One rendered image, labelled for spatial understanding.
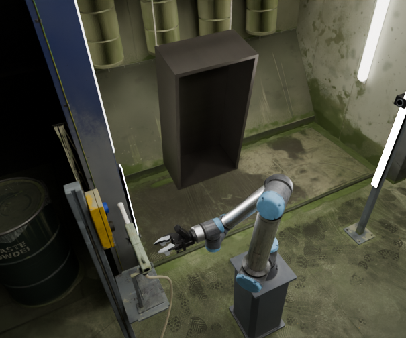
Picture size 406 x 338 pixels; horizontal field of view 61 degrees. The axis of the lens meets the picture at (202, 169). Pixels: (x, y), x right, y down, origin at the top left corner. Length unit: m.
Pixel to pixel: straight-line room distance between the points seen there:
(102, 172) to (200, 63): 0.91
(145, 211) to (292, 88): 2.38
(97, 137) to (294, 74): 3.18
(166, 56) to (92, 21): 1.08
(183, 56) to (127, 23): 1.45
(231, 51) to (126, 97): 1.65
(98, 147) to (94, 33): 1.57
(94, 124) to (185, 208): 1.82
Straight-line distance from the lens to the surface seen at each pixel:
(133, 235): 1.82
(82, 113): 1.78
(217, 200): 3.48
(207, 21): 3.60
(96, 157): 1.92
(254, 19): 3.90
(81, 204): 1.43
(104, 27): 3.25
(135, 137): 3.73
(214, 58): 2.32
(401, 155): 3.93
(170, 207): 3.45
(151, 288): 2.04
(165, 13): 3.36
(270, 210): 1.50
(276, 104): 4.37
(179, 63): 2.26
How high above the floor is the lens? 2.52
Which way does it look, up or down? 40 degrees down
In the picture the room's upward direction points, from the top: 3 degrees counter-clockwise
